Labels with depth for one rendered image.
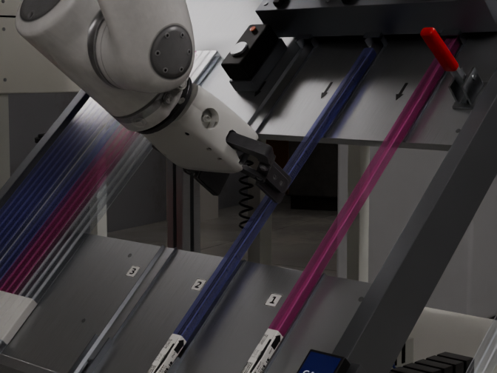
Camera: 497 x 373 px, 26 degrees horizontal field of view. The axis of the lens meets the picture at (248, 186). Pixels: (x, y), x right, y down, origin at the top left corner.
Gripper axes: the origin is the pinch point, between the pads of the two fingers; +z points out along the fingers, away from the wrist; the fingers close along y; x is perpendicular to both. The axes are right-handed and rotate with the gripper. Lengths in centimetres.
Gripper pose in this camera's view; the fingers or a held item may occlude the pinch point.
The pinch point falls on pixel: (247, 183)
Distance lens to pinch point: 115.2
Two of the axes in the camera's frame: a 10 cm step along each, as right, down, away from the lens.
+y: -7.1, -0.8, 7.0
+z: 5.6, 5.3, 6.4
